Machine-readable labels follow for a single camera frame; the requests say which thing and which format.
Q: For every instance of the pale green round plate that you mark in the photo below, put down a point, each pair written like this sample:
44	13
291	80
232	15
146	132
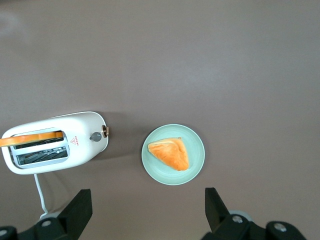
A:
172	177

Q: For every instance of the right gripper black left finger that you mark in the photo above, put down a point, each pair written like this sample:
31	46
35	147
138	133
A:
72	212

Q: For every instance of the white two-slot toaster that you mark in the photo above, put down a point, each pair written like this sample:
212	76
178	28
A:
82	130

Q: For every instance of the triangular orange bread piece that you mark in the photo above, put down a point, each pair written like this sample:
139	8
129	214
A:
172	155

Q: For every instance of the orange-crust toast slice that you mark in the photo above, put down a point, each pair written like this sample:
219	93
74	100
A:
30	139

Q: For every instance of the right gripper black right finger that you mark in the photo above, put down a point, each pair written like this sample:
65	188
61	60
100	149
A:
215	212

